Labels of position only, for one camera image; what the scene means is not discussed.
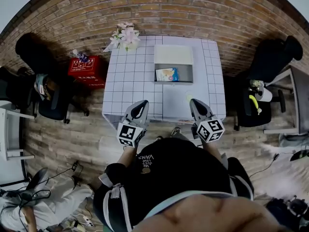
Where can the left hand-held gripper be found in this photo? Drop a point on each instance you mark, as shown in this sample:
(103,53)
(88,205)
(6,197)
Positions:
(128,134)

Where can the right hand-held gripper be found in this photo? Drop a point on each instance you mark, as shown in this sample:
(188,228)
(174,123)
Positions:
(210,130)

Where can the white box lid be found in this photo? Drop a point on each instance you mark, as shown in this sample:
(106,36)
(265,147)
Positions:
(186,72)

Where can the person's right forearm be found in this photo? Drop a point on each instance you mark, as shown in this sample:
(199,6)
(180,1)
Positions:
(212,151)

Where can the person's left forearm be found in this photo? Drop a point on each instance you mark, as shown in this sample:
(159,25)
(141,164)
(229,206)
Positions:
(126,157)

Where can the red cardboard box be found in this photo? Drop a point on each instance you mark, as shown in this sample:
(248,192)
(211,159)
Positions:
(87,71)

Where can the person's right shoe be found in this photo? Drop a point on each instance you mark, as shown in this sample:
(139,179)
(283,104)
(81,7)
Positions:
(175,132)

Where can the person's shoe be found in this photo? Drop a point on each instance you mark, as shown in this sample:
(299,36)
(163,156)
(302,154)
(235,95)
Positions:
(175,132)
(159,138)

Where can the person's left shoe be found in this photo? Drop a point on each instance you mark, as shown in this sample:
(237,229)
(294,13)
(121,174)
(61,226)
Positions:
(159,138)

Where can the white grid tablecloth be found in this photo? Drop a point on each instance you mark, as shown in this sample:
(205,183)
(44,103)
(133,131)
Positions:
(135,81)

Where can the yellow toy banana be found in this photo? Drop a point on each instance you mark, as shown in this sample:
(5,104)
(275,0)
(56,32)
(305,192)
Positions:
(253,100)

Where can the person's black shirt torso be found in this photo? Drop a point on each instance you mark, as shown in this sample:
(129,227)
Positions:
(181,168)

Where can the small green toy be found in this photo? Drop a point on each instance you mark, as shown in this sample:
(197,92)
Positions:
(255,84)

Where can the white paper roll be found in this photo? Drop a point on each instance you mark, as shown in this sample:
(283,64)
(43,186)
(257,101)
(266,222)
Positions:
(265,94)

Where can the pink artificial flowers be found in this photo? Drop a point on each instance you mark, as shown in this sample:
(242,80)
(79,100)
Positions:
(128,36)

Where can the small purple bottle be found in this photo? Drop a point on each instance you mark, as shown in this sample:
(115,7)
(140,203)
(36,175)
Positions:
(80,55)

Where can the black office chair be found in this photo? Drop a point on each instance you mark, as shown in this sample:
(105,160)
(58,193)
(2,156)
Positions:
(265,62)
(31,52)

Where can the pale blue packet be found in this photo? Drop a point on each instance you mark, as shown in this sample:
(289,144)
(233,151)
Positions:
(41,83)

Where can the person's face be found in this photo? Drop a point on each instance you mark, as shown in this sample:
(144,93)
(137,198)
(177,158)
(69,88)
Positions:
(212,216)

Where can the white power strip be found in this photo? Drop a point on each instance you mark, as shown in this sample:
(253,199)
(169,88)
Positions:
(86,221)

